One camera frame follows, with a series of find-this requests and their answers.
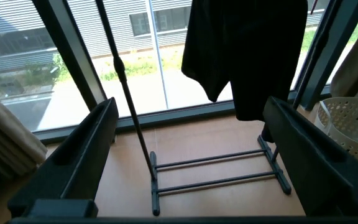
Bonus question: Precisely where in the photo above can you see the white laundry basket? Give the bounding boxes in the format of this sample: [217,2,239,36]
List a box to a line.
[314,96,358,172]

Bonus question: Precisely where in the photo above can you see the beige curtain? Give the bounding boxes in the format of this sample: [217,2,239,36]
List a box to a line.
[0,85,48,180]

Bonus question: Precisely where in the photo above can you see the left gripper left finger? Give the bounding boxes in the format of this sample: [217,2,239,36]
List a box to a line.
[7,96,119,218]

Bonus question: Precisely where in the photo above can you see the black shorts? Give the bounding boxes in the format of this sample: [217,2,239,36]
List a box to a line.
[180,0,309,122]

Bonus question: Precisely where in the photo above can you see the window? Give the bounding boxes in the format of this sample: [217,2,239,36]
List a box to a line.
[0,0,358,144]

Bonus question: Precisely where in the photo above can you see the black clothes rack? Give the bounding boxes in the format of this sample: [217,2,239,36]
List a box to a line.
[94,0,338,217]

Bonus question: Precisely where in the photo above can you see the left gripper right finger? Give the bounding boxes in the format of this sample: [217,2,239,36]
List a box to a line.
[262,95,358,217]

